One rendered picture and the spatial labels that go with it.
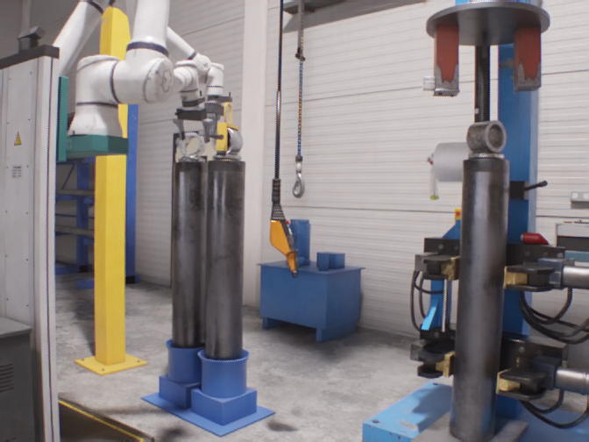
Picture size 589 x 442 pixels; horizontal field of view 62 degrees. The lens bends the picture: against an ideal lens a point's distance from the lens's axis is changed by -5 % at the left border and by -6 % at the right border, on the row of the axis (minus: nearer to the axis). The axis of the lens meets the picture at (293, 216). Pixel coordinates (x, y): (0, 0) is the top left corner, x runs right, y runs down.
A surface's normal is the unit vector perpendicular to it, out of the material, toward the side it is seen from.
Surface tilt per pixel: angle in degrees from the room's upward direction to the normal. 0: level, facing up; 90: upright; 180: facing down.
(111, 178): 90
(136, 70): 80
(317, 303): 90
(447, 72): 90
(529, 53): 90
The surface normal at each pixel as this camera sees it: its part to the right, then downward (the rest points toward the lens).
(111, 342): 0.77, 0.04
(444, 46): -0.16, 0.03
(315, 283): -0.64, 0.01
